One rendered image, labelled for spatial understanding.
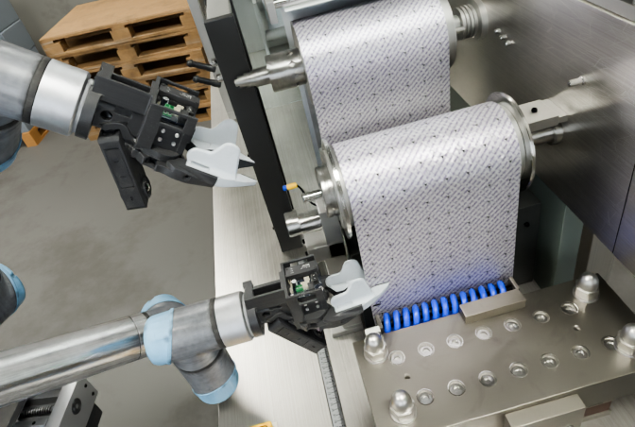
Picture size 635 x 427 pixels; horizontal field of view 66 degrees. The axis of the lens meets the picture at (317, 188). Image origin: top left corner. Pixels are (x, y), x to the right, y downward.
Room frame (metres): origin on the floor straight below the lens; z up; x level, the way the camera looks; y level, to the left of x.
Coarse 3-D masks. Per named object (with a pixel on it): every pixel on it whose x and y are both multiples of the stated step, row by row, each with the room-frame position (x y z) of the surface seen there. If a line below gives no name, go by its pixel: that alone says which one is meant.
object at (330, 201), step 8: (320, 168) 0.56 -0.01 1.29; (320, 176) 0.54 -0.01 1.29; (328, 176) 0.54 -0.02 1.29; (320, 184) 0.53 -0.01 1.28; (328, 184) 0.53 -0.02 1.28; (328, 192) 0.52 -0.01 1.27; (328, 200) 0.52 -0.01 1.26; (336, 200) 0.51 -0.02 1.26; (328, 208) 0.51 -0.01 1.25; (336, 208) 0.51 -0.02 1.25; (328, 216) 0.52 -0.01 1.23
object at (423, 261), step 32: (416, 224) 0.49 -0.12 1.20; (448, 224) 0.49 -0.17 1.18; (480, 224) 0.50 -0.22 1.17; (512, 224) 0.50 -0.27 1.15; (384, 256) 0.49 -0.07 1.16; (416, 256) 0.49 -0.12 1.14; (448, 256) 0.49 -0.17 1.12; (480, 256) 0.50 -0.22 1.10; (512, 256) 0.50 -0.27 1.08; (416, 288) 0.49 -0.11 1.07; (448, 288) 0.49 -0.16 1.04
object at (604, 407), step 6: (606, 402) 0.31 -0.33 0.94; (588, 408) 0.31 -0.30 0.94; (594, 408) 0.31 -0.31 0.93; (600, 408) 0.31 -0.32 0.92; (606, 408) 0.31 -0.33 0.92; (588, 414) 0.31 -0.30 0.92; (594, 414) 0.31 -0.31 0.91; (600, 414) 0.31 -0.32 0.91; (606, 414) 0.31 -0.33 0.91; (582, 420) 0.31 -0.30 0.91
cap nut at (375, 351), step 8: (368, 336) 0.42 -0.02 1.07; (376, 336) 0.42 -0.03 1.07; (368, 344) 0.42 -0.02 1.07; (376, 344) 0.41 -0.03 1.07; (384, 344) 0.42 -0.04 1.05; (368, 352) 0.41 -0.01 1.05; (376, 352) 0.41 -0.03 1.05; (384, 352) 0.41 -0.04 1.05; (368, 360) 0.41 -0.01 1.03; (376, 360) 0.41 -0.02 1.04; (384, 360) 0.41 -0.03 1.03
